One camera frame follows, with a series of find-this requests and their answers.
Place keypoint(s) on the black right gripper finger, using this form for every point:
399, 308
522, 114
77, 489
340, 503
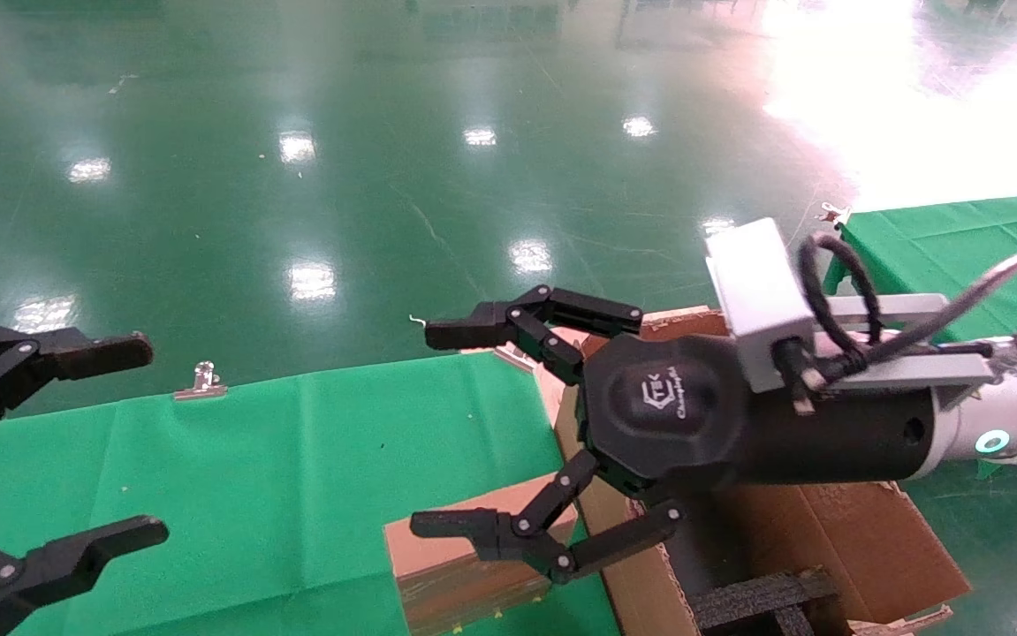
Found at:
508, 534
473, 327

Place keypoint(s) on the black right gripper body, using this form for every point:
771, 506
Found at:
649, 424

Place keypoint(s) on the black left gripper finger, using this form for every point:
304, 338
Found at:
93, 353
75, 556

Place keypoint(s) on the small brown cardboard box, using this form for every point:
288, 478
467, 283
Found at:
446, 605

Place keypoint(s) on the large open cardboard carton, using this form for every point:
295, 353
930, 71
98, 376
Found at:
870, 548

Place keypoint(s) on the silver metal binder clip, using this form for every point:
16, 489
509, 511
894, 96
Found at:
201, 387
833, 214
515, 358

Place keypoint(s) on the green tablecloth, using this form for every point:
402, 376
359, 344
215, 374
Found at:
252, 486
959, 247

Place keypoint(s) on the black foam insert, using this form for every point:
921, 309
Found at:
755, 602

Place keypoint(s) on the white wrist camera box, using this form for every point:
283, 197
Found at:
760, 291

